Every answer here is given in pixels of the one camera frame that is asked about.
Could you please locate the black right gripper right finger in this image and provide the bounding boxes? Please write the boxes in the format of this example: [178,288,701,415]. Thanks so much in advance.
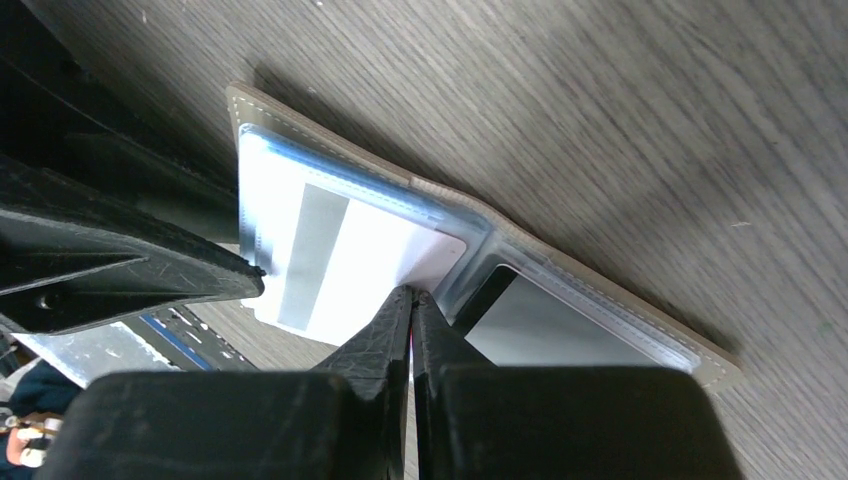
[411,291,742,479]

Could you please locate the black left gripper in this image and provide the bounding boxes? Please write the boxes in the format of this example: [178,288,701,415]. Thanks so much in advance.
[1,1,264,334]

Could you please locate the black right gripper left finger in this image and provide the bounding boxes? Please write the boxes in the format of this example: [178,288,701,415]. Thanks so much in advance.
[37,286,414,479]

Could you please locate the white magnetic stripe card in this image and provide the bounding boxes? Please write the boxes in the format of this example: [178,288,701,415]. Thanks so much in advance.
[239,148,467,345]

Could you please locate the taupe leather card holder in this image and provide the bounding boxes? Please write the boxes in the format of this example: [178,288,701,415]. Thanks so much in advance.
[226,82,742,392]

